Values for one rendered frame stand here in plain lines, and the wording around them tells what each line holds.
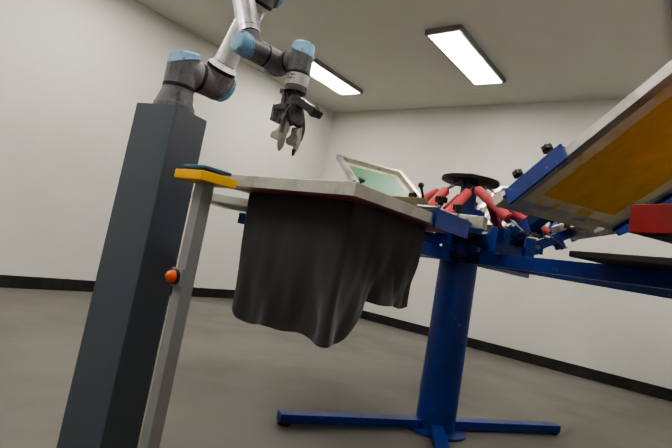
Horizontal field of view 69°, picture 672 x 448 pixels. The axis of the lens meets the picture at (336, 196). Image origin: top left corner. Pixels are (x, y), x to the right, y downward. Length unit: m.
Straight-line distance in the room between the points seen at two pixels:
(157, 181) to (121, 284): 0.36
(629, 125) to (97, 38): 4.75
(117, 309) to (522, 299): 4.87
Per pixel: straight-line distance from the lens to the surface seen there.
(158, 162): 1.78
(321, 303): 1.45
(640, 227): 1.75
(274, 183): 1.51
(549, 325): 5.93
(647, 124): 1.92
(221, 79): 1.96
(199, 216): 1.44
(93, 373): 1.89
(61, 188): 5.27
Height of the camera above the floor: 0.79
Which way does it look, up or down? 7 degrees up
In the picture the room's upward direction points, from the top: 10 degrees clockwise
